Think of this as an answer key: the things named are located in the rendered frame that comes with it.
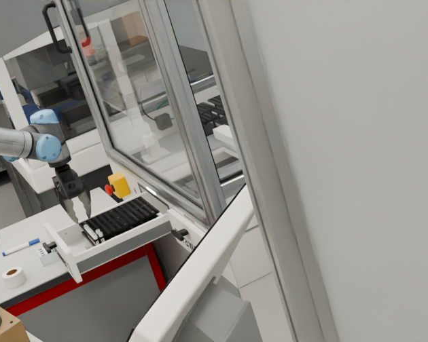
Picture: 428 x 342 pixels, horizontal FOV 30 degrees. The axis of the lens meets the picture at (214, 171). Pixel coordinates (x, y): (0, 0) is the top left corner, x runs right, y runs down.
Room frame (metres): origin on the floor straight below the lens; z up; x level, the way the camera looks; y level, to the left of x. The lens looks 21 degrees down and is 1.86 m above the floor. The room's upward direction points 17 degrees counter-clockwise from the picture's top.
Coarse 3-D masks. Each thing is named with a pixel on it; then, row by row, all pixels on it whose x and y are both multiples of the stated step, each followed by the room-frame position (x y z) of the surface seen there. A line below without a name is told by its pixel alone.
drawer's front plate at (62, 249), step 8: (48, 224) 2.40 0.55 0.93; (48, 232) 2.36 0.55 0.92; (56, 240) 2.25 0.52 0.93; (56, 248) 2.31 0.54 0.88; (64, 248) 2.17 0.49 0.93; (64, 256) 2.21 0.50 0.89; (72, 256) 2.15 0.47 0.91; (64, 264) 2.28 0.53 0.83; (72, 264) 2.15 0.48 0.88; (72, 272) 2.16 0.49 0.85; (80, 280) 2.15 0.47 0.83
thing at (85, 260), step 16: (144, 192) 2.51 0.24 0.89; (160, 208) 2.42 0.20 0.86; (144, 224) 2.25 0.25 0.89; (160, 224) 2.26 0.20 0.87; (64, 240) 2.40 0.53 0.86; (80, 240) 2.41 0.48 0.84; (112, 240) 2.21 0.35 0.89; (128, 240) 2.22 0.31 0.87; (144, 240) 2.24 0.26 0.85; (80, 256) 2.18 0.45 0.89; (96, 256) 2.19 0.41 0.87; (112, 256) 2.20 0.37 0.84; (80, 272) 2.17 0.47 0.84
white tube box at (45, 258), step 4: (40, 248) 2.55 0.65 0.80; (44, 248) 2.53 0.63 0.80; (40, 252) 2.51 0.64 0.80; (44, 252) 2.50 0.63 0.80; (52, 252) 2.48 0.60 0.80; (40, 256) 2.48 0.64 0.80; (44, 256) 2.47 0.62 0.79; (48, 256) 2.48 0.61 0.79; (52, 256) 2.48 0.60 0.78; (56, 256) 2.48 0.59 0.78; (40, 260) 2.51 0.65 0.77; (44, 260) 2.47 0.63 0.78; (48, 260) 2.47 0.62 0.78; (52, 260) 2.48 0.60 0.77; (56, 260) 2.48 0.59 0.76; (44, 264) 2.47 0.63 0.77; (48, 264) 2.47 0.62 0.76
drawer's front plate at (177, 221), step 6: (168, 210) 2.21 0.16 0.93; (174, 210) 2.20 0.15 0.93; (168, 216) 2.22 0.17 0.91; (174, 216) 2.16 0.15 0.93; (180, 216) 2.15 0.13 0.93; (174, 222) 2.18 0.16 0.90; (180, 222) 2.12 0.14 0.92; (186, 222) 2.10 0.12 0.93; (174, 228) 2.21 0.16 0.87; (180, 228) 2.14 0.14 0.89; (186, 228) 2.08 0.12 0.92; (192, 228) 2.04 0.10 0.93; (198, 228) 2.03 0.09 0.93; (192, 234) 2.05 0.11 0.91; (198, 234) 1.99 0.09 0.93; (204, 234) 1.98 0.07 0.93; (192, 240) 2.06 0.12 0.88; (198, 240) 2.01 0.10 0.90; (186, 246) 2.14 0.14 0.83
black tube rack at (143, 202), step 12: (132, 204) 2.43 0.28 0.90; (144, 204) 2.39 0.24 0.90; (96, 216) 2.42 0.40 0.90; (108, 216) 2.38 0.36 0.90; (120, 216) 2.35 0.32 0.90; (132, 216) 2.32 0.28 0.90; (144, 216) 2.30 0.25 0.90; (156, 216) 2.34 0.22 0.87; (96, 228) 2.32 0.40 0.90; (108, 228) 2.29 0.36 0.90; (120, 228) 2.26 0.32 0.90; (132, 228) 2.30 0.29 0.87
